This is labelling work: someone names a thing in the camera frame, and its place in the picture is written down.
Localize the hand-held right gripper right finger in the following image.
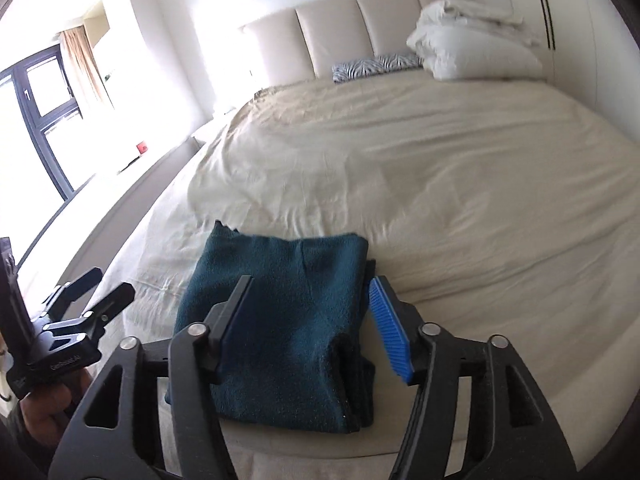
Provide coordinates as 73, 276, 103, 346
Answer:
368, 275, 568, 480

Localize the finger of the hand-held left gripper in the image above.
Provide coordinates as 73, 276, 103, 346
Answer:
42, 267, 103, 318
45, 282, 136, 341

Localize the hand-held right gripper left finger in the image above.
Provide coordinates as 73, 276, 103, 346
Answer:
47, 275, 256, 480

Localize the dark teal towel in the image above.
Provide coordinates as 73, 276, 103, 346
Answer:
165, 219, 377, 435

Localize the person's left hand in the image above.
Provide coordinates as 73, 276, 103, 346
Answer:
20, 367, 93, 441

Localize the bed with beige sheet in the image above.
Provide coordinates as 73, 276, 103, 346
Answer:
15, 67, 640, 480

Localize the dark framed window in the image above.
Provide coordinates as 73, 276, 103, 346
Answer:
0, 45, 83, 201

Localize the beige curtain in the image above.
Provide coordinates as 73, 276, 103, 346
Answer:
57, 27, 116, 111

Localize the zebra print pillow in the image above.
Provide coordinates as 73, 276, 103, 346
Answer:
332, 52, 423, 83

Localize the white pillow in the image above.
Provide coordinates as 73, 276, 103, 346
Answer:
422, 27, 546, 81

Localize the cream padded headboard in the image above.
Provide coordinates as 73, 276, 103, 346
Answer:
240, 0, 473, 93

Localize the white folded duvet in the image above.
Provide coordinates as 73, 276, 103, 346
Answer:
406, 0, 543, 53

